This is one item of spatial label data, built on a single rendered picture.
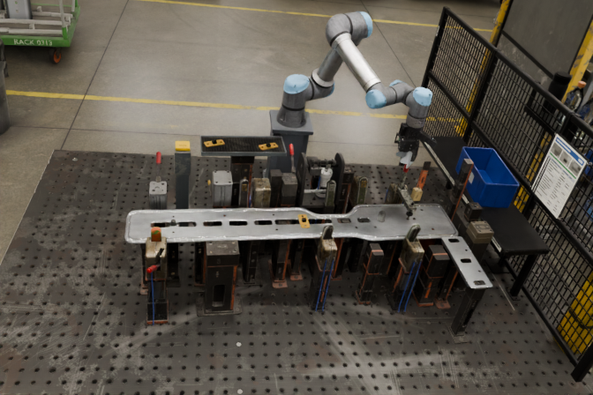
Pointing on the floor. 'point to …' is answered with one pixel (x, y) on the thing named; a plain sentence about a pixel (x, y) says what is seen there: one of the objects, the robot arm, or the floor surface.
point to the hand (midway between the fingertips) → (407, 163)
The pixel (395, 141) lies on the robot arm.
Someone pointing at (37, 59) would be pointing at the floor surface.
